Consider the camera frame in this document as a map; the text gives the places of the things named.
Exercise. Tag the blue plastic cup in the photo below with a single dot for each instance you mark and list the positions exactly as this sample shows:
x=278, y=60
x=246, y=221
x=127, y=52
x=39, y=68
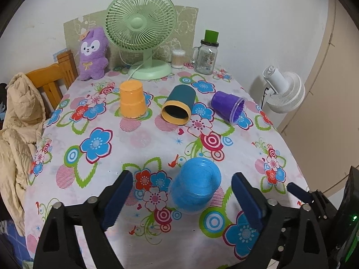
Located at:
x=196, y=186

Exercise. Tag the orange plastic cup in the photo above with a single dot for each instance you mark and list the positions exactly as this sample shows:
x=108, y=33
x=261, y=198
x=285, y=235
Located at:
x=131, y=99

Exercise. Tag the beige door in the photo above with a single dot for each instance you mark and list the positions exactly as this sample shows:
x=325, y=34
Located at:
x=331, y=95

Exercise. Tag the cotton swab container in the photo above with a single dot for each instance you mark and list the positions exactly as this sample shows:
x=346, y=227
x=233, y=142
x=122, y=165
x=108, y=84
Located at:
x=178, y=59

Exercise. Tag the green desk fan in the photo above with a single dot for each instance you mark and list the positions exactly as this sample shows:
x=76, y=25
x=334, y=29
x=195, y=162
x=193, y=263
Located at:
x=140, y=22

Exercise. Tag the dark teal cup yellow rim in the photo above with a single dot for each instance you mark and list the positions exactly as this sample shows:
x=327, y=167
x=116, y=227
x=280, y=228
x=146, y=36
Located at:
x=181, y=98

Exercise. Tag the beige patterned board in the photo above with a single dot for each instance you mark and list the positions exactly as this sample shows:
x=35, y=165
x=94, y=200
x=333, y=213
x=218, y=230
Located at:
x=185, y=22

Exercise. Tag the beige padded jacket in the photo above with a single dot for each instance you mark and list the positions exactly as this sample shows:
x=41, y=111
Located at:
x=19, y=134

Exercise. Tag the wooden chair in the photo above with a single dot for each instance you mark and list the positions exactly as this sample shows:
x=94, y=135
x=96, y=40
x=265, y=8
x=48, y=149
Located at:
x=54, y=81

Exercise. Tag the glass mug jar green lid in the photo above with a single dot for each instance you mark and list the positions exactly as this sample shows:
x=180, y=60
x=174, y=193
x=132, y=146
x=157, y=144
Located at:
x=206, y=58

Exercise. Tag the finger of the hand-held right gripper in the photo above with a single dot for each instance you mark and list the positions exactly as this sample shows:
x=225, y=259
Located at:
x=299, y=192

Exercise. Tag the purple plush toy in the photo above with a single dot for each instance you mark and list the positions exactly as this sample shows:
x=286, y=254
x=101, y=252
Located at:
x=92, y=56

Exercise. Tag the blue patterned cloth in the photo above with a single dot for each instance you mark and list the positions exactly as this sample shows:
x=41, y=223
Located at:
x=14, y=246

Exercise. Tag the purple plastic cup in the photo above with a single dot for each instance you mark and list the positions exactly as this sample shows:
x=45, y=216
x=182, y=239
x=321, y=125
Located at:
x=224, y=102

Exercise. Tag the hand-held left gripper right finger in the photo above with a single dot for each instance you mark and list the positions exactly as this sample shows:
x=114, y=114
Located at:
x=247, y=199

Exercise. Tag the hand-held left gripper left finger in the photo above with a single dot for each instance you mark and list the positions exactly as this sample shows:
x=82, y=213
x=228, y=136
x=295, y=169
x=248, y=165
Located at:
x=116, y=199

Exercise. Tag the white clip fan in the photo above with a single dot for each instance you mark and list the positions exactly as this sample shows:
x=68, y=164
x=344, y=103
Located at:
x=289, y=89

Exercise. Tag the floral tablecloth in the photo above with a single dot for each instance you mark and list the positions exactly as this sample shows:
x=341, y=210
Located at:
x=134, y=148

